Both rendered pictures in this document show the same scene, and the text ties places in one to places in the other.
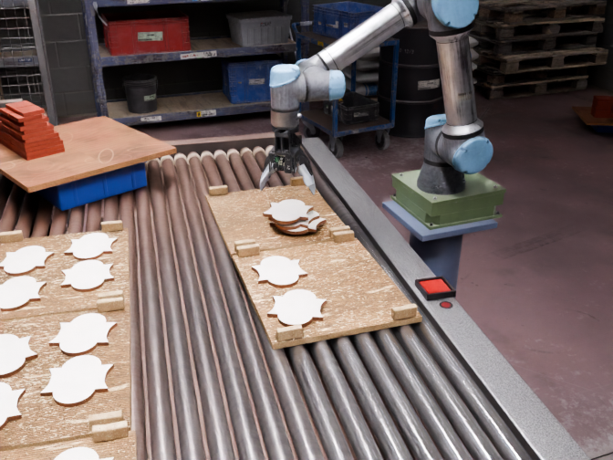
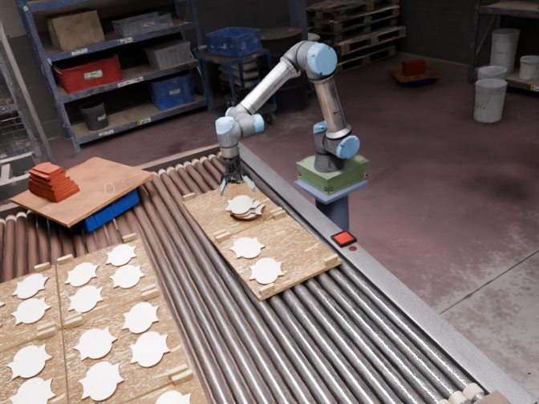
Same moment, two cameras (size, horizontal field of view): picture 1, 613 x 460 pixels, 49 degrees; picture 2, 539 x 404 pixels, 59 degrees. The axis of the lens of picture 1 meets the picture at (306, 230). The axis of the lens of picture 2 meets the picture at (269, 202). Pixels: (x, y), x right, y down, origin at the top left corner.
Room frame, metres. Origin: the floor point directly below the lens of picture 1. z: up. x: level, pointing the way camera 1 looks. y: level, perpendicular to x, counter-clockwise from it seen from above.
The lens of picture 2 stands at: (-0.09, 0.13, 2.06)
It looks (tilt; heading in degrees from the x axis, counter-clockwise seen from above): 31 degrees down; 354
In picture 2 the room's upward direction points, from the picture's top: 8 degrees counter-clockwise
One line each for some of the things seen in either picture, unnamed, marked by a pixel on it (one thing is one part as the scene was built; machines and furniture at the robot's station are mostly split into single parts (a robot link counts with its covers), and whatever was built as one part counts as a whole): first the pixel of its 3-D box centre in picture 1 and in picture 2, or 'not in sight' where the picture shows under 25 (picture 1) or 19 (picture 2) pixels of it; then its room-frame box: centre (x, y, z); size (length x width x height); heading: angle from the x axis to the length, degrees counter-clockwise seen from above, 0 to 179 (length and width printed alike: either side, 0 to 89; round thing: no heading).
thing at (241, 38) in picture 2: (350, 21); (233, 42); (5.15, -0.33, 0.96); 0.50 x 0.38 x 0.21; 36
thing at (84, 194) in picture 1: (82, 171); (95, 200); (2.06, 0.74, 0.97); 0.31 x 0.31 x 0.10; 43
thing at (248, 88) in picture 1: (252, 77); (170, 88); (6.07, 0.50, 0.32); 0.50 x 0.41 x 0.37; 107
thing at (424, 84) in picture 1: (412, 76); (281, 70); (5.59, -0.89, 0.44); 0.59 x 0.59 x 0.88
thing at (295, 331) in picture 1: (289, 332); (267, 289); (1.18, 0.04, 0.95); 0.06 x 0.02 x 0.03; 108
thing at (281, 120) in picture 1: (285, 118); (230, 150); (1.69, 0.05, 1.27); 0.08 x 0.08 x 0.05
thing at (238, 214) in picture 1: (275, 216); (231, 208); (1.80, 0.09, 0.93); 0.41 x 0.35 x 0.02; 17
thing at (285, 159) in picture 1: (285, 148); (233, 168); (1.69, 0.06, 1.18); 0.09 x 0.08 x 0.12; 169
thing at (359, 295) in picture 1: (319, 286); (274, 252); (1.40, -0.03, 0.93); 0.41 x 0.35 x 0.02; 18
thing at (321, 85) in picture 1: (320, 84); (247, 124); (1.74, -0.04, 1.34); 0.11 x 0.11 x 0.08; 16
